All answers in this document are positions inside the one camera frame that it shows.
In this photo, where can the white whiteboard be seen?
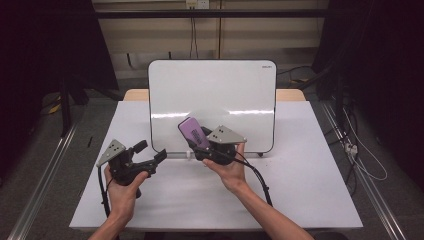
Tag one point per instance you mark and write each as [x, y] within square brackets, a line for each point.
[213, 90]

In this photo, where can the purple whiteboard eraser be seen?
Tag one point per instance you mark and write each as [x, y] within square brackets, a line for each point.
[195, 131]

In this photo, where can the person's right hand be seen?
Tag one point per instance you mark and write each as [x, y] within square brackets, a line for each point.
[230, 173]

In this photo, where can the black metal stand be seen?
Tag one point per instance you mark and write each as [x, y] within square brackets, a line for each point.
[65, 106]

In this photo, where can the person's left hand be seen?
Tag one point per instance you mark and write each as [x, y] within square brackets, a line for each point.
[123, 196]

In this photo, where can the black curtain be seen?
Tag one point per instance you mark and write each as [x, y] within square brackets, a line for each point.
[43, 60]
[383, 66]

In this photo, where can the black horizontal bar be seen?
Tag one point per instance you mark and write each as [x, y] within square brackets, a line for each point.
[213, 13]

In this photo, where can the white topped wooden table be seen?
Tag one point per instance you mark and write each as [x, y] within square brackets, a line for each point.
[133, 95]

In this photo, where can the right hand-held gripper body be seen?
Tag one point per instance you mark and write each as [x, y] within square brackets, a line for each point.
[220, 146]

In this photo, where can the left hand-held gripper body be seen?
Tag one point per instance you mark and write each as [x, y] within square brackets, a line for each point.
[125, 166]

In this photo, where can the aluminium floor rail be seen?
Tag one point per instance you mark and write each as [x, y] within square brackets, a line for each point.
[366, 186]
[43, 180]

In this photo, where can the black pen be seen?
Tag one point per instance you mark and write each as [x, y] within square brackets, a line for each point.
[89, 141]

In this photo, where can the white wall outlet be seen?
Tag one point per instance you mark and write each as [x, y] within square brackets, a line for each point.
[197, 3]

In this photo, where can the white whiteboard holder clip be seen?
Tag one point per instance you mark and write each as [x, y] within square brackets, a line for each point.
[188, 154]

